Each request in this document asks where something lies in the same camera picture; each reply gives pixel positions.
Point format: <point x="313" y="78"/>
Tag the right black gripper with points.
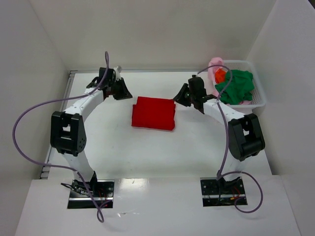
<point x="185" y="94"/>

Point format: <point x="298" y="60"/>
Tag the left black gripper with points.
<point x="119" y="89"/>

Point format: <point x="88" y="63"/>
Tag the red t-shirt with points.
<point x="153" y="113"/>

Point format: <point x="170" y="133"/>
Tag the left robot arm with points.
<point x="68" y="135"/>

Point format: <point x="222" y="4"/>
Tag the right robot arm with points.
<point x="243" y="132"/>

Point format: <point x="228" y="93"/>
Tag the orange t-shirt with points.
<point x="220" y="76"/>

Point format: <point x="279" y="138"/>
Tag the pink t-shirt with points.
<point x="215" y="63"/>

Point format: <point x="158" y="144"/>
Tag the green t-shirt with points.
<point x="240" y="89"/>

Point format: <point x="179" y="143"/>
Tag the white plastic basket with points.
<point x="258" y="96"/>

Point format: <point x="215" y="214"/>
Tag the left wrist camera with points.
<point x="117" y="72"/>

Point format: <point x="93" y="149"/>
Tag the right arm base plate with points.
<point x="222" y="193"/>

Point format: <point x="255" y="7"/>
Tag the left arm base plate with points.
<point x="80" y="199"/>

